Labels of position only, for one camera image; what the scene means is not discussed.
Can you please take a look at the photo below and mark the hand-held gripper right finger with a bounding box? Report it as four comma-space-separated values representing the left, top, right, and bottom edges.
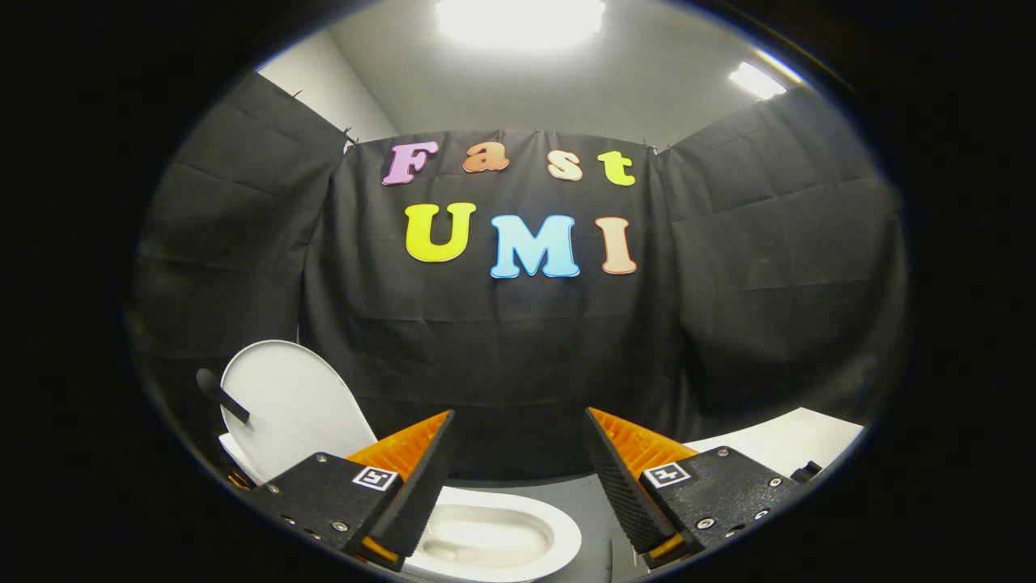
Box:
584, 406, 798, 570

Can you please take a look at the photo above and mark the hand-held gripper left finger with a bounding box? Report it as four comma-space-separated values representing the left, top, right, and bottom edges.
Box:
243, 409, 456, 572

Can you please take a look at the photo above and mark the black round lid pull tab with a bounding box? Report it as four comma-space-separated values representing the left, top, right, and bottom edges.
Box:
196, 368, 252, 423

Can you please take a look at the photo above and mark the white ceramic toilet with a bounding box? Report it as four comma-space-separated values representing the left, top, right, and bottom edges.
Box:
217, 433, 584, 583

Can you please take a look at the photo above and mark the white metal cabinet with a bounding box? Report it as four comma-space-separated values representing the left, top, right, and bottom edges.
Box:
607, 407, 865, 583

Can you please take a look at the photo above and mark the black backdrop cloth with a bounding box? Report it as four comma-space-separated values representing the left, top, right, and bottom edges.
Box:
129, 69, 907, 483

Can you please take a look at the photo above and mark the large ceiling light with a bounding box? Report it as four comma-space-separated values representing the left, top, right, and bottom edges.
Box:
435, 0, 606, 49

